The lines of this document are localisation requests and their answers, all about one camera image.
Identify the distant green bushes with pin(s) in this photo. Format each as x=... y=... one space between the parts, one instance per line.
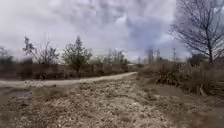
x=115 y=57

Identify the small green pine tree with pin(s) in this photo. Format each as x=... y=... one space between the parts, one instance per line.
x=77 y=55

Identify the row of distant bare trees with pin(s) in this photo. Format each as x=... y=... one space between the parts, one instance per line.
x=150 y=55

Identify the pale gravel dirt path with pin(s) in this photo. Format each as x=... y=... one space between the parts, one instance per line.
x=100 y=106

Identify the pile of cut branches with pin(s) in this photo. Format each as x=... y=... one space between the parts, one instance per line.
x=166 y=77

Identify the dry brown grass verge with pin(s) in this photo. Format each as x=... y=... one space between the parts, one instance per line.
x=50 y=71

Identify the bare shrub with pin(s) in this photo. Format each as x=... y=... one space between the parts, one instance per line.
x=45 y=55

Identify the dry brown brush verge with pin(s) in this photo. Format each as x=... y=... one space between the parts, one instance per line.
x=191 y=76

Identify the small sparse pine tree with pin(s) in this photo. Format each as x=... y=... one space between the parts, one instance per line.
x=28 y=46

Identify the wide bare tree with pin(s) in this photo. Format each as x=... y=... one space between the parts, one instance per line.
x=210 y=50

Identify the dark bush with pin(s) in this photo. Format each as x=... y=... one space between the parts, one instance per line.
x=5 y=59

